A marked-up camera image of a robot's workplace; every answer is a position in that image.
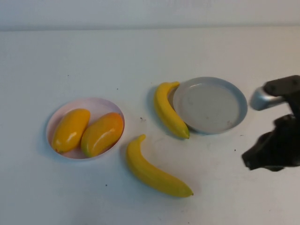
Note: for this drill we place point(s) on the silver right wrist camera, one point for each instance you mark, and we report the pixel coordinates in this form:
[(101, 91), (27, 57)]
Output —
[(262, 100)]

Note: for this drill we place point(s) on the yellow-orange mango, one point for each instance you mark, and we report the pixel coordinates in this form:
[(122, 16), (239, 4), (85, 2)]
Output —
[(70, 131)]

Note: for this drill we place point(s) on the grey round plate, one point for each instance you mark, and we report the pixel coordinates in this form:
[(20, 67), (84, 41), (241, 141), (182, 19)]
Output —
[(208, 107)]

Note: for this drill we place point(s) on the black right camera bracket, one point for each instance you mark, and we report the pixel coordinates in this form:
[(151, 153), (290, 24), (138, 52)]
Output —
[(281, 86)]

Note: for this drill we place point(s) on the orange mango with green tip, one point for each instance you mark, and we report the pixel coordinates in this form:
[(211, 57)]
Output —
[(102, 136)]

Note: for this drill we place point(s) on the pink round plate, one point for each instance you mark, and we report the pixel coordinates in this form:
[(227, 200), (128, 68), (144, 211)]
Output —
[(98, 105)]

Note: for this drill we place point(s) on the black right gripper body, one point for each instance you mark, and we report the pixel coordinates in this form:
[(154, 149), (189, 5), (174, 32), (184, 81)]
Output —
[(289, 140)]

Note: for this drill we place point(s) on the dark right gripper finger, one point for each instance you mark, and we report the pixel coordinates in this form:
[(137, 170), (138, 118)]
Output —
[(256, 152), (273, 162)]

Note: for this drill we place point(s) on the yellow banana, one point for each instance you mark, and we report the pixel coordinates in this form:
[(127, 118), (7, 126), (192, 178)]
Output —
[(150, 173), (166, 110)]

